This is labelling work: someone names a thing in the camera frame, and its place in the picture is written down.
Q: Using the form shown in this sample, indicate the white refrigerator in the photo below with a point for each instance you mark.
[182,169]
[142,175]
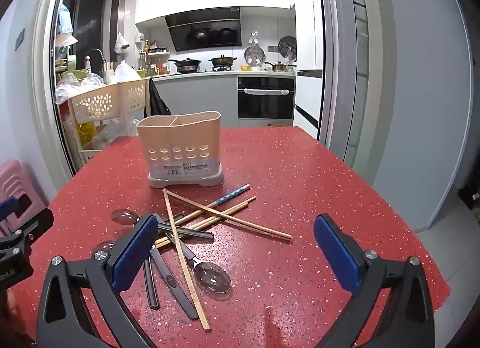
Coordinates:
[305,25]

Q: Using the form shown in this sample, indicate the black plastic bag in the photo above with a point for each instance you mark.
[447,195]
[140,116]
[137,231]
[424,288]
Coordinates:
[159,100]

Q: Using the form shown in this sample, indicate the round dark divided tray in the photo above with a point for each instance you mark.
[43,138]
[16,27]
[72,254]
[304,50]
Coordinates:
[287,44]

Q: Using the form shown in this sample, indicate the yellow-green plastic basket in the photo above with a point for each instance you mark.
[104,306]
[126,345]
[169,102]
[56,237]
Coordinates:
[142,72]

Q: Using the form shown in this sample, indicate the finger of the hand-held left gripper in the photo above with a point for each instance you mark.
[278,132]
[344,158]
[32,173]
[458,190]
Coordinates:
[7,207]
[33,226]

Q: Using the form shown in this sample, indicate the beige plastic utensil holder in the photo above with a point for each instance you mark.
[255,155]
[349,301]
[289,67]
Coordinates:
[176,138]

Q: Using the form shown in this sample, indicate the gas stove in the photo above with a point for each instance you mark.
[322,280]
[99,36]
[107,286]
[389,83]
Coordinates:
[204,70]

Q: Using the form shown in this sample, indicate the grey door frame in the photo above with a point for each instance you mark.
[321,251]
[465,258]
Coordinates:
[45,70]

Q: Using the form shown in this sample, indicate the large white plastic bag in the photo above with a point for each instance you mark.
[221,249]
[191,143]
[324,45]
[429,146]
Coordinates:
[125,72]

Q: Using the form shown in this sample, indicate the black kitchen faucet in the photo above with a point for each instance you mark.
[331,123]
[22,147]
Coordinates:
[98,51]

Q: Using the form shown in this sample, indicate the black wok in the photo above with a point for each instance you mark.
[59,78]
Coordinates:
[187,63]

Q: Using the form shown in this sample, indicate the pale green cup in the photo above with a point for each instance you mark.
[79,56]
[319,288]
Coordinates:
[72,63]

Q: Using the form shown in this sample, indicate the grey wall switch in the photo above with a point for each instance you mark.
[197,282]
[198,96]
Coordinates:
[20,39]

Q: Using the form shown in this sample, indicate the round steel steamer plate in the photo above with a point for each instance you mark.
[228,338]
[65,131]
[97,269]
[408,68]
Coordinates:
[254,55]

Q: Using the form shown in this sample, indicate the steel pot with lid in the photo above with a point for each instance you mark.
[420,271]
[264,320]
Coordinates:
[279,67]

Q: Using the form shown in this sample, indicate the white wall box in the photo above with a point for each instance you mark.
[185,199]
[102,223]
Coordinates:
[140,37]

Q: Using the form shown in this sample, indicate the black built-in oven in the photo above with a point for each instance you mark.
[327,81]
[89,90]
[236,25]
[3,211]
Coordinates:
[262,104]

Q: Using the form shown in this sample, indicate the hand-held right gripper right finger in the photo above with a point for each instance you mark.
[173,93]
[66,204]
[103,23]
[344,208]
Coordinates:
[335,250]

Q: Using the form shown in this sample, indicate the wooden chopstick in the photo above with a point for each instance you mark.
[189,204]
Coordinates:
[262,227]
[245,202]
[240,207]
[200,303]

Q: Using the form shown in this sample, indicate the black range hood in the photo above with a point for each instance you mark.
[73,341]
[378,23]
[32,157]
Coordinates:
[202,18]

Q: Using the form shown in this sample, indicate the grey sliding door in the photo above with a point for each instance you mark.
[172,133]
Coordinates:
[356,70]

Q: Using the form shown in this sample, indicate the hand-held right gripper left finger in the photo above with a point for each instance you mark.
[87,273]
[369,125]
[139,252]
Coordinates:
[135,250]

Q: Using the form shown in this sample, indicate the yellow cooking oil bottle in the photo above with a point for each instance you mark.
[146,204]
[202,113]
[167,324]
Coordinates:
[88,132]

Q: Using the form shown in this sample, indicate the white spray bottle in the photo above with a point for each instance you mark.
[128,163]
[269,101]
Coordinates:
[88,65]

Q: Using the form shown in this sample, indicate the pink plastic stool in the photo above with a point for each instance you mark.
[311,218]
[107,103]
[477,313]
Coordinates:
[15,179]

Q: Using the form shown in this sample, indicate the green plastic basin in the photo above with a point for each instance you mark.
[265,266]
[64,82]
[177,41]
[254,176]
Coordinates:
[75,75]

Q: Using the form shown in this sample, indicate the blue hanging bag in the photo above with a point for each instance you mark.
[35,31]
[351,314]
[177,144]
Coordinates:
[65,20]

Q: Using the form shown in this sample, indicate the clear plastic bag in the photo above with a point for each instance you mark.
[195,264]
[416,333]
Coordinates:
[112,134]
[75,90]

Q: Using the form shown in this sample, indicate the white spice rack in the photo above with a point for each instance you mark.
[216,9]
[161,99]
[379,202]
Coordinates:
[157,59]

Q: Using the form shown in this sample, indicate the small white plastic bag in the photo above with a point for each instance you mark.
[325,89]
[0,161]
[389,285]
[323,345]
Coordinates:
[120,42]

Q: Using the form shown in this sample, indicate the blue patterned chopstick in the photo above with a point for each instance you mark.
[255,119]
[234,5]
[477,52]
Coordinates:
[232,194]

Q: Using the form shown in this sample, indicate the brown lidded cooking pot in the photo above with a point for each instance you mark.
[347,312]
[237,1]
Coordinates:
[222,60]

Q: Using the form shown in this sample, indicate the grey kitchen cabinets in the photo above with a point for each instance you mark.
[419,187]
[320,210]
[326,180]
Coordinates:
[198,100]

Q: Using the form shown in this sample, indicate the beige plastic storage trolley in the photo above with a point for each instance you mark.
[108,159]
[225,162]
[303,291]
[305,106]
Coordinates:
[97,102]

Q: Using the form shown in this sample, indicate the white wall hook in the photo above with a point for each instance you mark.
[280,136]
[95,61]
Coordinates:
[254,35]

